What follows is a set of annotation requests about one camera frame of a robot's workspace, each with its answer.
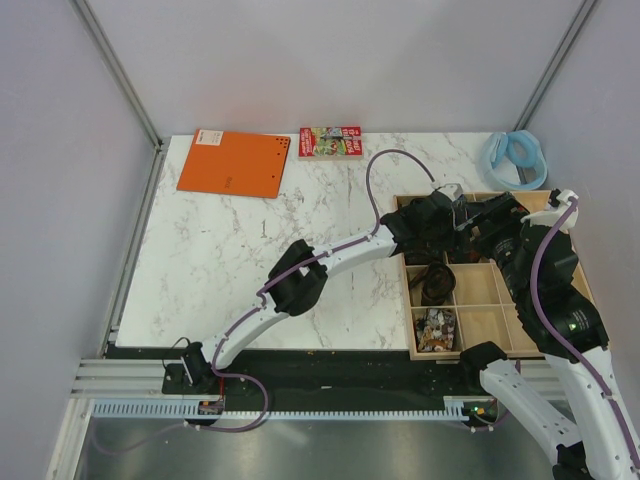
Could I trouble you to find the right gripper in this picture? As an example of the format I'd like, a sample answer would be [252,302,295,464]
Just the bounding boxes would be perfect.
[451,189,533,302]

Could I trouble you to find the rolled multicolour patterned tie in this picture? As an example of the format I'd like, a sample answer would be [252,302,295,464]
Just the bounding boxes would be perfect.
[414,308,457,353]

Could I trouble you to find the red green book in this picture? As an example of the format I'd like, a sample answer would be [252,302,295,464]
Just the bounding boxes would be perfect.
[298,126,363,160]

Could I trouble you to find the wooden compartment tray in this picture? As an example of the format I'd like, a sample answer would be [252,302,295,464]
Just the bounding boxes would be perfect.
[402,190,608,361]

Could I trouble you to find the brown tie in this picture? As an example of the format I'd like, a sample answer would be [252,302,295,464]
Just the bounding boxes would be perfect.
[408,262,456,306]

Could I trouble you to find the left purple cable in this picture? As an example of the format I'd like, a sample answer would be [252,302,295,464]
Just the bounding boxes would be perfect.
[92,149,436,455]

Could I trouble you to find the white cable duct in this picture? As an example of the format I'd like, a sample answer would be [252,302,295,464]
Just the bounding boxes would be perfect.
[92,394,501,421]

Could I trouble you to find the light blue headband device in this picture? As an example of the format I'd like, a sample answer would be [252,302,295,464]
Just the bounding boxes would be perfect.
[479,130,548,191]

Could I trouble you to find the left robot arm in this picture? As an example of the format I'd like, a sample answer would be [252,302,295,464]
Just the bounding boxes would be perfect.
[165,183,463,393]

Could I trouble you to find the black orange floral tie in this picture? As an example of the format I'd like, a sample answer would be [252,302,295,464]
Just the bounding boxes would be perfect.
[405,233,468,265]

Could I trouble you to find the orange board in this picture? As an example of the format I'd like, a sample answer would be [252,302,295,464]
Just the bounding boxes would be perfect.
[177,129,291,199]

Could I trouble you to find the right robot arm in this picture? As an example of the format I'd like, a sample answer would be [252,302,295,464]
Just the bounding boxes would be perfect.
[452,190,639,479]

